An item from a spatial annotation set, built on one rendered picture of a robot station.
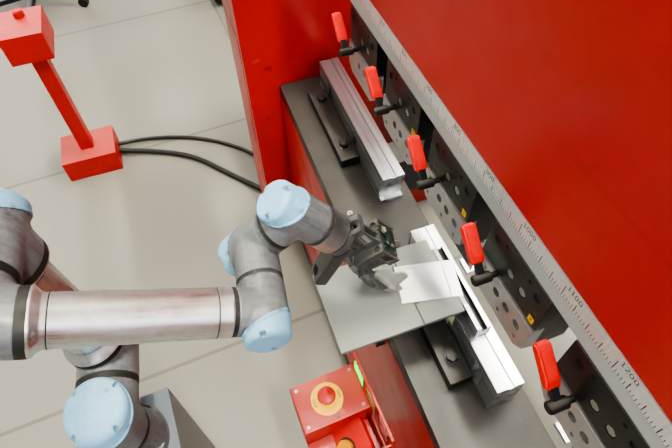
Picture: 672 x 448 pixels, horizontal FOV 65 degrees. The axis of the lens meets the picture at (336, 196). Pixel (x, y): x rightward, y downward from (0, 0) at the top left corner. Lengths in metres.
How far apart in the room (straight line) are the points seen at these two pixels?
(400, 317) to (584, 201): 0.55
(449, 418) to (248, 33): 1.12
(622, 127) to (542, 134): 0.12
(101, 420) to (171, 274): 1.36
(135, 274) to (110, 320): 1.68
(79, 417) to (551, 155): 0.89
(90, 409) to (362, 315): 0.52
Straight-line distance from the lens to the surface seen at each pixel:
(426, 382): 1.18
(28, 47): 2.42
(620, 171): 0.58
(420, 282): 1.12
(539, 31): 0.63
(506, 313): 0.88
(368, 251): 0.94
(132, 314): 0.78
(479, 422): 1.17
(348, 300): 1.10
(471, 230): 0.83
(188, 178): 2.70
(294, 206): 0.81
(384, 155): 1.37
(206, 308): 0.79
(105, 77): 3.43
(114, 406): 1.10
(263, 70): 1.68
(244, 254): 0.86
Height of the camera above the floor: 1.98
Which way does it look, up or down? 52 degrees down
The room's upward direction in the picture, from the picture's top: 2 degrees counter-clockwise
